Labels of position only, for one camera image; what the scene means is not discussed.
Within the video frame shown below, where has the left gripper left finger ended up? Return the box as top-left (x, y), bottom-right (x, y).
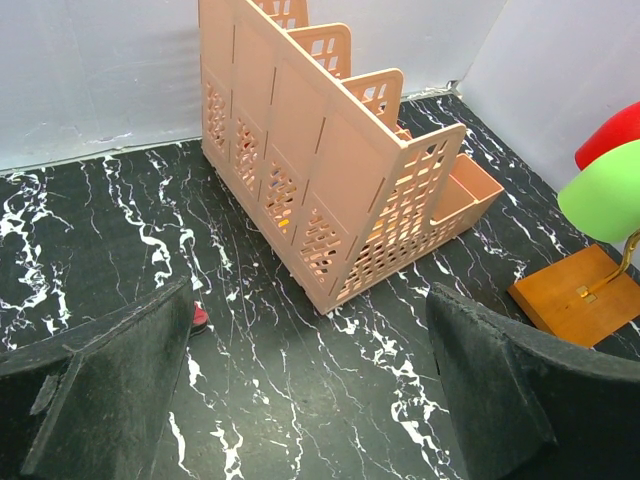
top-left (1, 277), bottom-right (194, 479)

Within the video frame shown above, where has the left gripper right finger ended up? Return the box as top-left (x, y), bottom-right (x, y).
top-left (426, 283), bottom-right (639, 479)

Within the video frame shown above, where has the green plastic wine glass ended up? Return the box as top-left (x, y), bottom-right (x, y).
top-left (557, 140), bottom-right (639, 244)

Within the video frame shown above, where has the red plastic wine glass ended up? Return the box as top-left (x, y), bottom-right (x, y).
top-left (574, 102), bottom-right (640, 171)

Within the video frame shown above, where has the small red object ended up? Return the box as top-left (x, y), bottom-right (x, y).
top-left (190, 301), bottom-right (209, 337)

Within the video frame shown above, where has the peach plastic file organizer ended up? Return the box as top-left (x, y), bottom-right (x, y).
top-left (198, 0), bottom-right (502, 313)

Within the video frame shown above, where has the gold wire wooden glass rack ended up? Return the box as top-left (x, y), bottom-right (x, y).
top-left (508, 232), bottom-right (639, 347)

